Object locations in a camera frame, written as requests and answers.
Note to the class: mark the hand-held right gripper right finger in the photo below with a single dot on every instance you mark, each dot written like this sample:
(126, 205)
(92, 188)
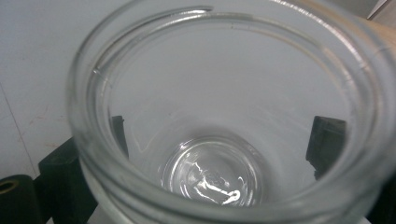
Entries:
(327, 143)

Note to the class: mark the clear glass jar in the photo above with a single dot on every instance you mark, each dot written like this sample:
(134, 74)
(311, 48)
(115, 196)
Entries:
(211, 183)

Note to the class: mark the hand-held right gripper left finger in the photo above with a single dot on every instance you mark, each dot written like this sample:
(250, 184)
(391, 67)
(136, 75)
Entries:
(67, 186)

